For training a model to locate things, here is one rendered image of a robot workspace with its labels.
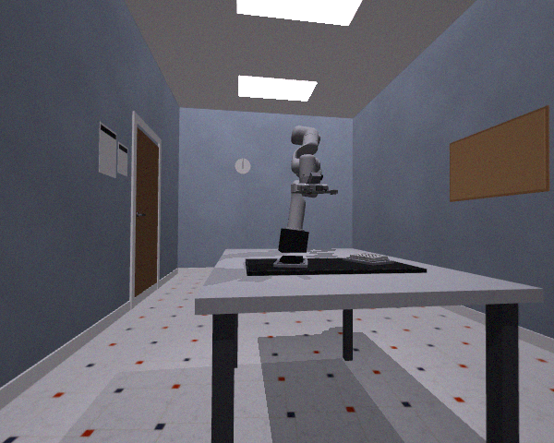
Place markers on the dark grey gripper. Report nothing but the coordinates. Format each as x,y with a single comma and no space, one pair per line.
303,188

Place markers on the grey rectangular frame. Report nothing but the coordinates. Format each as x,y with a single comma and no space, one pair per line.
278,264

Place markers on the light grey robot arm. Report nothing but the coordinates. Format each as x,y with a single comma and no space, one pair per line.
307,168

